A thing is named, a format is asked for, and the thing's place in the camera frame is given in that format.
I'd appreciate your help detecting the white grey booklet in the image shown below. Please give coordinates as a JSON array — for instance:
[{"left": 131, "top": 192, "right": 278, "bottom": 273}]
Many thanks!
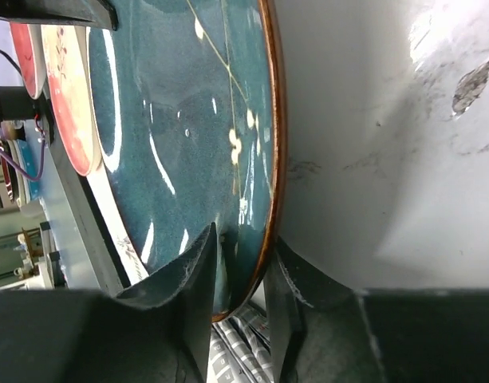
[{"left": 116, "top": 235, "right": 277, "bottom": 383}]

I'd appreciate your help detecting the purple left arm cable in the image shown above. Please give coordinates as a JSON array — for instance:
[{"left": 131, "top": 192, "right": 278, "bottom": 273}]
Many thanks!
[{"left": 0, "top": 119, "right": 48, "bottom": 183}]

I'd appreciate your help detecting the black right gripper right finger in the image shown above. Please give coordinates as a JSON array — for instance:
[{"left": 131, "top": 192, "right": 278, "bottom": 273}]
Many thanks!
[{"left": 264, "top": 240, "right": 489, "bottom": 382}]

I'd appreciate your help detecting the red plate blue flower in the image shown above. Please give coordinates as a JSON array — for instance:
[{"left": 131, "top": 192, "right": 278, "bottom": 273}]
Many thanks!
[{"left": 10, "top": 22, "right": 46, "bottom": 100}]

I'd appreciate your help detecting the cream and pink plate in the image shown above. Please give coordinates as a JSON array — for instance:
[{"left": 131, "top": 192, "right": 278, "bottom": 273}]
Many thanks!
[{"left": 41, "top": 25, "right": 101, "bottom": 176}]

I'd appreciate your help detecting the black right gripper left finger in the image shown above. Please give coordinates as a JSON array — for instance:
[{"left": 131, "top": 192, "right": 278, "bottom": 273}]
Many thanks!
[{"left": 0, "top": 225, "right": 217, "bottom": 382}]

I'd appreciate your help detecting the dark blue blossom plate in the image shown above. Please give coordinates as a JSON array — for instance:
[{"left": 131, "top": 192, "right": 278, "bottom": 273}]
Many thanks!
[{"left": 87, "top": 1, "right": 287, "bottom": 321}]

